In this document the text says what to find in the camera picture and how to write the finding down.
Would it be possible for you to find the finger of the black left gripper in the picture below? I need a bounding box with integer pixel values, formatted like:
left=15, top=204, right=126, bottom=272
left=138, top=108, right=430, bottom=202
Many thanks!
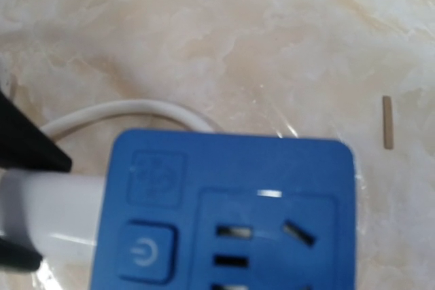
left=1, top=94, right=72, bottom=173
left=0, top=238, right=43, bottom=272

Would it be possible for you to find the white usb charger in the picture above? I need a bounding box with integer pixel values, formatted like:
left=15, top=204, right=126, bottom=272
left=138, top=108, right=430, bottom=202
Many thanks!
left=1, top=170, right=105, bottom=262

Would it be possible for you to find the blue cube adapter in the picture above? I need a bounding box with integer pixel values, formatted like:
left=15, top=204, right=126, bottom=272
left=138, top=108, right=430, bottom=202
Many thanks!
left=90, top=129, right=356, bottom=289

